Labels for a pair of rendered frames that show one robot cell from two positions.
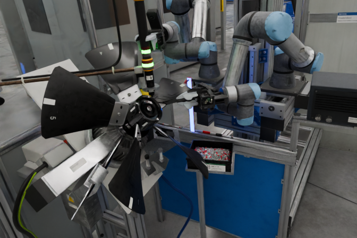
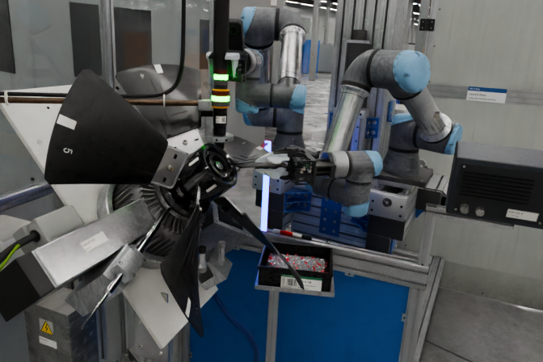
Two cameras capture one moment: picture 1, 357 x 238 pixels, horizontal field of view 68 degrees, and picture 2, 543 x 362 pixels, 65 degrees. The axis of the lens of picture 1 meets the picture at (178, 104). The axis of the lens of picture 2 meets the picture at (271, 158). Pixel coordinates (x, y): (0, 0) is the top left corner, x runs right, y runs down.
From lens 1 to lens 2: 0.21 m
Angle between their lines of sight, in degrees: 13
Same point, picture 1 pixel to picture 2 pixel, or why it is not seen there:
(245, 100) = (359, 174)
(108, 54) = (154, 80)
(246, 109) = (360, 190)
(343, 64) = not seen: hidden behind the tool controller
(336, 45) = (465, 132)
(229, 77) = (334, 142)
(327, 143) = (451, 281)
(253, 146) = (362, 257)
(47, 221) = not seen: outside the picture
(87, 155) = (109, 229)
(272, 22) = (405, 62)
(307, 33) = not seen: hidden behind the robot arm
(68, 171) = (78, 250)
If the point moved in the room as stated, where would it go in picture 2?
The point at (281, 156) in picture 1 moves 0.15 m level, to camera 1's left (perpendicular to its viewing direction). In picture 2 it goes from (406, 273) to (359, 275)
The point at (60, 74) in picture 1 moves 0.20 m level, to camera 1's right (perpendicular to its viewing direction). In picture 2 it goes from (90, 82) to (198, 86)
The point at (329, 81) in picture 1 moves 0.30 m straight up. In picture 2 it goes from (481, 153) to (502, 39)
